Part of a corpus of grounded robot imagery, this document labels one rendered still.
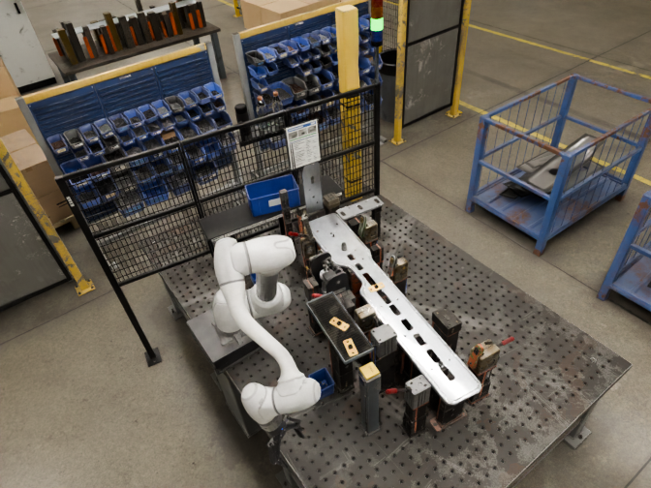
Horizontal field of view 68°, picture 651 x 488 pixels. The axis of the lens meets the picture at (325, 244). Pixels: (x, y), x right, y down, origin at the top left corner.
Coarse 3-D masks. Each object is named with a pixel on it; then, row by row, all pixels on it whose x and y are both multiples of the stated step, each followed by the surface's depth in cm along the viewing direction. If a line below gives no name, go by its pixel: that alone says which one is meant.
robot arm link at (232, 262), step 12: (228, 240) 189; (216, 252) 188; (228, 252) 187; (240, 252) 187; (216, 264) 187; (228, 264) 185; (240, 264) 186; (216, 276) 188; (228, 276) 185; (240, 276) 187
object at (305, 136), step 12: (312, 120) 290; (288, 132) 287; (300, 132) 291; (312, 132) 295; (288, 144) 292; (300, 144) 297; (312, 144) 301; (288, 156) 297; (300, 156) 302; (312, 156) 306
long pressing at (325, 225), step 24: (336, 216) 291; (336, 240) 275; (360, 240) 274; (336, 264) 260; (360, 264) 259; (360, 288) 246; (384, 288) 245; (384, 312) 233; (408, 312) 232; (408, 336) 222; (432, 336) 221; (432, 360) 211; (456, 360) 211; (432, 384) 202; (456, 384) 202; (480, 384) 202
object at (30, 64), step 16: (0, 0) 649; (16, 0) 659; (0, 16) 658; (16, 16) 668; (0, 32) 666; (16, 32) 677; (32, 32) 688; (0, 48) 676; (16, 48) 687; (32, 48) 698; (16, 64) 697; (32, 64) 708; (48, 64) 721; (16, 80) 707; (32, 80) 718; (48, 80) 734
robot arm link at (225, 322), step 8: (216, 296) 238; (216, 304) 237; (224, 304) 235; (248, 304) 241; (216, 312) 239; (224, 312) 236; (216, 320) 243; (224, 320) 240; (232, 320) 241; (224, 328) 245; (232, 328) 245
